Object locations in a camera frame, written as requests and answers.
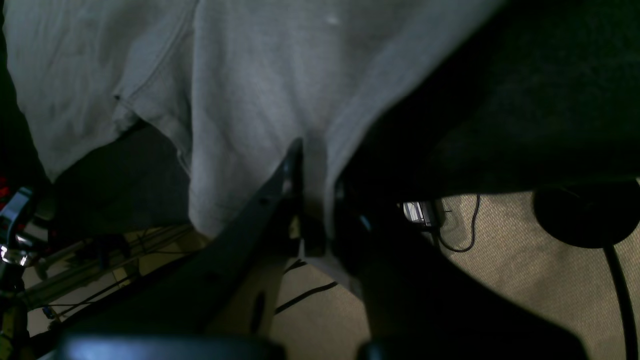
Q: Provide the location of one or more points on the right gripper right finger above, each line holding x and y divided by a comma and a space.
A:
420, 306

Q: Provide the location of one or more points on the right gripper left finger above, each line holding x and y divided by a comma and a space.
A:
225, 294

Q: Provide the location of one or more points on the grey T-shirt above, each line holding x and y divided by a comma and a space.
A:
230, 83

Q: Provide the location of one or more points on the black round base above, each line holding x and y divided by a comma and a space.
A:
589, 216

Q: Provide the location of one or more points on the black table cloth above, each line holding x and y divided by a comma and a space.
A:
545, 91

